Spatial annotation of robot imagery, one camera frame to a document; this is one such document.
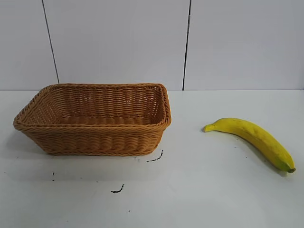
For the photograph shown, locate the yellow banana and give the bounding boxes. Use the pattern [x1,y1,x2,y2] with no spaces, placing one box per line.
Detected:
[202,117,296,174]

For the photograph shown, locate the tan woven wicker basket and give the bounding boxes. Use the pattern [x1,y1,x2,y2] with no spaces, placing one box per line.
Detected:
[13,82,172,157]

